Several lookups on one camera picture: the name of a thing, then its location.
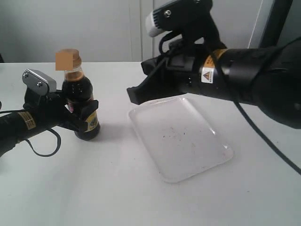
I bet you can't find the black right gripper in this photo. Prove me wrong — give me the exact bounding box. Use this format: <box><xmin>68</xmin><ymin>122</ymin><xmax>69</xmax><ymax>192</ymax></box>
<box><xmin>127</xmin><ymin>42</ymin><xmax>212</xmax><ymax>105</ymax></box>

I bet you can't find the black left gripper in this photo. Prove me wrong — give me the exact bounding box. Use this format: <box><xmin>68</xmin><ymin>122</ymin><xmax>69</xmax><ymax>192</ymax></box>
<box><xmin>23</xmin><ymin>89</ymin><xmax>99</xmax><ymax>132</ymax></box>

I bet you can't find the soy sauce bottle gold cap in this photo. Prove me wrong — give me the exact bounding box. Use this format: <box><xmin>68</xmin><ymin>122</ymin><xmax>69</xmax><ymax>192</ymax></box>
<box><xmin>55</xmin><ymin>48</ymin><xmax>101</xmax><ymax>141</ymax></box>

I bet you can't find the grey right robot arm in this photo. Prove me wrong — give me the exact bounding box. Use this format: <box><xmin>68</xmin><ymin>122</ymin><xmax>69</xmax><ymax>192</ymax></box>
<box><xmin>127</xmin><ymin>38</ymin><xmax>301</xmax><ymax>129</ymax></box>

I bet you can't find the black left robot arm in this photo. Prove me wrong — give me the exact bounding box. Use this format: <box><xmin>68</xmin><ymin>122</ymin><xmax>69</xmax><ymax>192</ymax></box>
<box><xmin>0</xmin><ymin>89</ymin><xmax>87</xmax><ymax>157</ymax></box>

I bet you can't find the white plastic tray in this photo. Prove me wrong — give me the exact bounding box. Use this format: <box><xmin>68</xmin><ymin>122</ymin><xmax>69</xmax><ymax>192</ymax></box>
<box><xmin>128</xmin><ymin>97</ymin><xmax>234</xmax><ymax>183</ymax></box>

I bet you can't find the white cabinet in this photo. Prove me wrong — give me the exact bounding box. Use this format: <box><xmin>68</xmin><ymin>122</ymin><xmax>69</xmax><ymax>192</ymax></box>
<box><xmin>0</xmin><ymin>0</ymin><xmax>273</xmax><ymax>63</ymax></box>

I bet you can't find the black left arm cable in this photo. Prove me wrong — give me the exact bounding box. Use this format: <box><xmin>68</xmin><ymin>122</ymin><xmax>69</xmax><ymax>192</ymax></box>
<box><xmin>0</xmin><ymin>109</ymin><xmax>62</xmax><ymax>157</ymax></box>

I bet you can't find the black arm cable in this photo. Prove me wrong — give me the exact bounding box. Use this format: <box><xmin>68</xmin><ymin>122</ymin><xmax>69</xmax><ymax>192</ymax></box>
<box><xmin>158</xmin><ymin>30</ymin><xmax>301</xmax><ymax>176</ymax></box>
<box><xmin>0</xmin><ymin>109</ymin><xmax>62</xmax><ymax>157</ymax></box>

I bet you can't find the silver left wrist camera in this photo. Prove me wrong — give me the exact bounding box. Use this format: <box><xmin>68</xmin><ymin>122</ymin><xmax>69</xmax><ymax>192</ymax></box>
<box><xmin>22</xmin><ymin>69</ymin><xmax>57</xmax><ymax>96</ymax></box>

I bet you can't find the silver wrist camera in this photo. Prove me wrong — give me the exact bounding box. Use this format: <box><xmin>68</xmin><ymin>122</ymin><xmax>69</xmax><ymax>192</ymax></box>
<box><xmin>145</xmin><ymin>0</ymin><xmax>213</xmax><ymax>38</ymax></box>
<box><xmin>22</xmin><ymin>69</ymin><xmax>57</xmax><ymax>96</ymax></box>

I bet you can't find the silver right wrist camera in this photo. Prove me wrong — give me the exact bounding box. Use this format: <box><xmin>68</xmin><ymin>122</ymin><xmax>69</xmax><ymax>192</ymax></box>
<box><xmin>145</xmin><ymin>0</ymin><xmax>213</xmax><ymax>38</ymax></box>

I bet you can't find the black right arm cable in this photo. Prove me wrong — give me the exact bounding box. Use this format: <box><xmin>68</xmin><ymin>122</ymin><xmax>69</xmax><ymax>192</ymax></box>
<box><xmin>158</xmin><ymin>30</ymin><xmax>301</xmax><ymax>176</ymax></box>

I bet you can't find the black vertical post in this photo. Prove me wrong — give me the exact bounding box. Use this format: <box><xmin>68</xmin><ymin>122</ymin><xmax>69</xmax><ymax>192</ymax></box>
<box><xmin>259</xmin><ymin>0</ymin><xmax>301</xmax><ymax>48</ymax></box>

